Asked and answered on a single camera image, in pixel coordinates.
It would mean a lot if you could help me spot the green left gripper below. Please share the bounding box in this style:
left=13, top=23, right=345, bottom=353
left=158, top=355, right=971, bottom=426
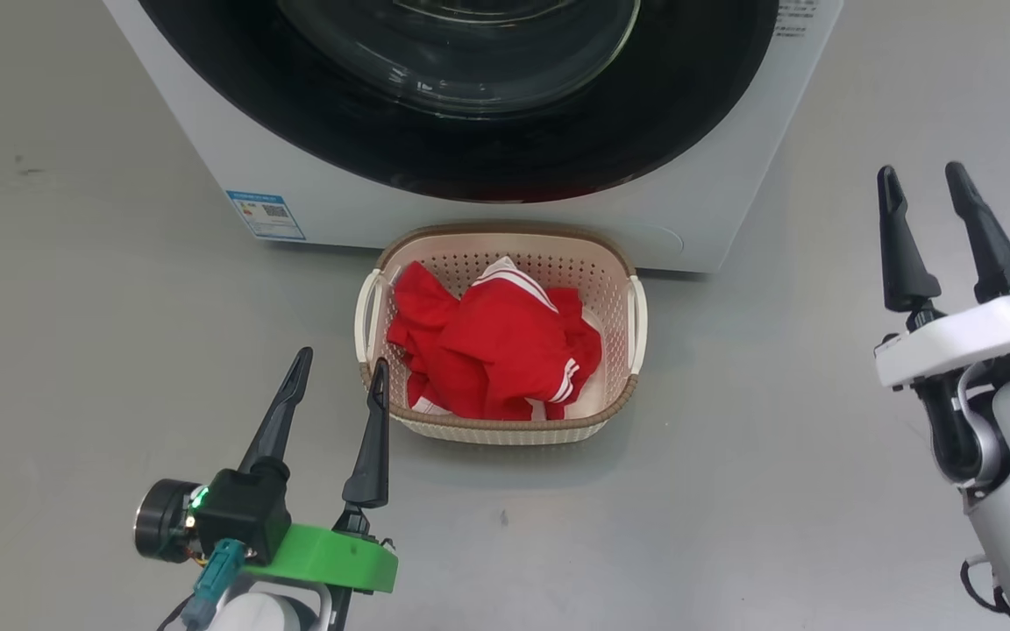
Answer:
left=238, top=347, right=399, bottom=594

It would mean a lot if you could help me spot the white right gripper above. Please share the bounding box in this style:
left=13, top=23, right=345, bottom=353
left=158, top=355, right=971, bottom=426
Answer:
left=873, top=161, right=1010, bottom=389

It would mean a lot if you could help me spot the red garment with white stripes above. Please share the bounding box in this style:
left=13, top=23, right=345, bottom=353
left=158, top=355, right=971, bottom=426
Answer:
left=387, top=256, right=602, bottom=422

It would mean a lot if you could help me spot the cream laundry basket brown rim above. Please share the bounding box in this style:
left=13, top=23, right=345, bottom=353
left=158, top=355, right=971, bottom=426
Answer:
left=354, top=222, right=648, bottom=446

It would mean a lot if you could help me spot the white washing machine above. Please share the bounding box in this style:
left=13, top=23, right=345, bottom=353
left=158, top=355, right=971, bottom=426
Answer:
left=102, top=0, right=843, bottom=273

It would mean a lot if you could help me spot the blue energy label sticker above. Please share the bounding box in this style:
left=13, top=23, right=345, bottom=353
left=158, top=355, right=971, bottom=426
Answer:
left=226, top=190, right=306, bottom=242

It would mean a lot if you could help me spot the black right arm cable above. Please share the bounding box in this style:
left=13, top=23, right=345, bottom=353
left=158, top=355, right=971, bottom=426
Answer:
left=959, top=555, right=1010, bottom=620

